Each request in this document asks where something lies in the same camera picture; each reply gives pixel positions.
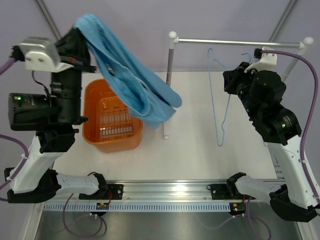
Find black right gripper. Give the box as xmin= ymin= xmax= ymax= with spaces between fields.
xmin=223 ymin=62 xmax=262 ymax=119

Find blue wire hanger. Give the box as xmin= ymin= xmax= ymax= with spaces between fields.
xmin=206 ymin=48 xmax=235 ymax=148

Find light blue shorts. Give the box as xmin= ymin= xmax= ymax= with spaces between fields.
xmin=74 ymin=13 xmax=182 ymax=130

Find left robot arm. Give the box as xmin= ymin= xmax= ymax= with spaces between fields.
xmin=0 ymin=28 xmax=108 ymax=204

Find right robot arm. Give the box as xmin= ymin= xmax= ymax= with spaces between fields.
xmin=222 ymin=62 xmax=320 ymax=223

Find orange plastic basket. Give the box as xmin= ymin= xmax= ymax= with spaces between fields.
xmin=82 ymin=79 xmax=143 ymax=153

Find silver clothes rack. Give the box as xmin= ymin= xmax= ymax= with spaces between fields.
xmin=159 ymin=31 xmax=315 ymax=140

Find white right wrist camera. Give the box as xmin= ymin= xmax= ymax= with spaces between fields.
xmin=244 ymin=46 xmax=278 ymax=73

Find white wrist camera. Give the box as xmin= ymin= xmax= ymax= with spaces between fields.
xmin=244 ymin=46 xmax=278 ymax=73
xmin=11 ymin=36 xmax=74 ymax=73

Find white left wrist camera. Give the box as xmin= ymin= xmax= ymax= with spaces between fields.
xmin=11 ymin=36 xmax=74 ymax=73

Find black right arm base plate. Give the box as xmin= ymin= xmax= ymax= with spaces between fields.
xmin=206 ymin=182 xmax=250 ymax=200

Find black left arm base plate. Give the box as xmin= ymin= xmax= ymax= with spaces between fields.
xmin=78 ymin=183 xmax=124 ymax=200

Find white slotted cable duct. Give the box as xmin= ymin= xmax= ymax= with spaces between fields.
xmin=43 ymin=202 xmax=231 ymax=213

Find aluminium mounting rail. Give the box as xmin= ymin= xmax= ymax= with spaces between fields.
xmin=32 ymin=181 xmax=305 ymax=202

